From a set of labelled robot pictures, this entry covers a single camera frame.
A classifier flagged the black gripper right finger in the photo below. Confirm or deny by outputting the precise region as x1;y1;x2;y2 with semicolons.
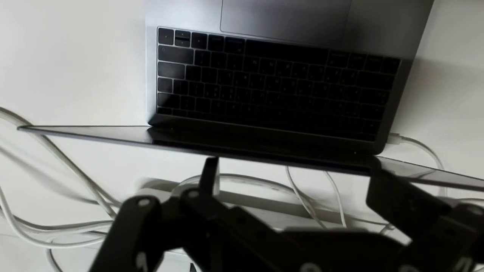
366;171;484;272

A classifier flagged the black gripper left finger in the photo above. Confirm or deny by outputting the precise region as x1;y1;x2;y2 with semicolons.
87;156;284;272

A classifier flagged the grey laptop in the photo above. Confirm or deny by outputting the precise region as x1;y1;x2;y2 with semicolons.
16;0;484;193

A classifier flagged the white cable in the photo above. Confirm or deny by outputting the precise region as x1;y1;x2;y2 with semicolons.
0;106;447;272

